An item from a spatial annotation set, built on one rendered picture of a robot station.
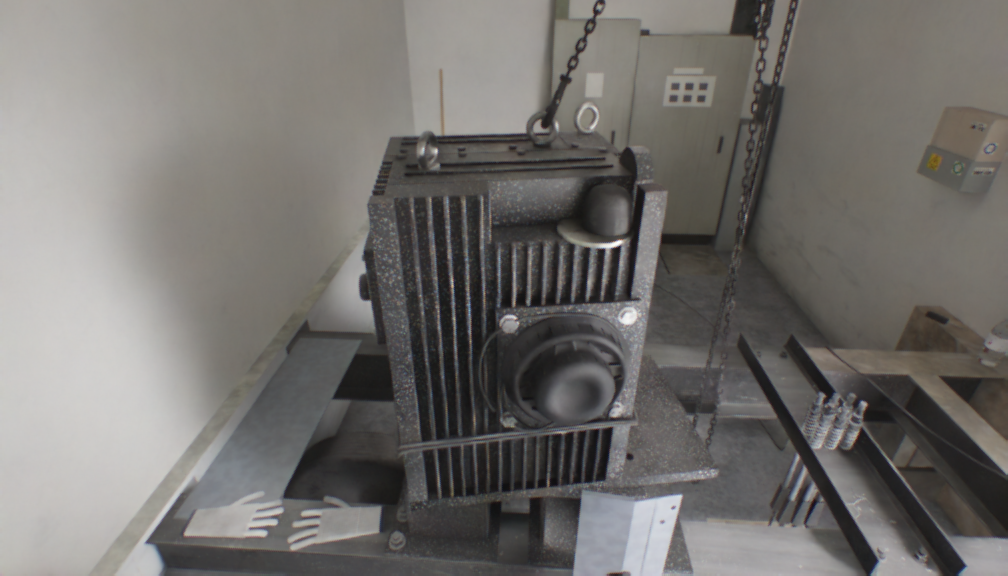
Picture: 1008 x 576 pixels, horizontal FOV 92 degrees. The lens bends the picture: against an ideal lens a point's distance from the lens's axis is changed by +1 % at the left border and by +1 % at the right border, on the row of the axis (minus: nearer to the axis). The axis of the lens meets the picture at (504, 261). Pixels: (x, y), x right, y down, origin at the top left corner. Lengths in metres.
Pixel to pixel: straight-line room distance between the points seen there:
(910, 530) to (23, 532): 2.05
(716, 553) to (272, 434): 1.33
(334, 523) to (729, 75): 3.66
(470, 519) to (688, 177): 3.35
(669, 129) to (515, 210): 3.22
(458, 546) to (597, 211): 0.94
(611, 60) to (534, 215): 3.04
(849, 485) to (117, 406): 1.96
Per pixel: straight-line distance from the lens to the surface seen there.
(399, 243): 0.85
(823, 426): 1.82
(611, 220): 0.86
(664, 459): 1.35
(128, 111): 1.57
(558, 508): 1.50
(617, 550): 1.18
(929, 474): 2.82
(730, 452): 2.71
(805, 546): 1.64
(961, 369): 2.55
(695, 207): 4.33
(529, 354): 0.90
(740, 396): 2.29
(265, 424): 1.87
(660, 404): 1.48
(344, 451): 1.75
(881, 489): 1.86
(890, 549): 1.73
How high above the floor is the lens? 1.89
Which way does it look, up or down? 28 degrees down
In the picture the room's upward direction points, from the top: straight up
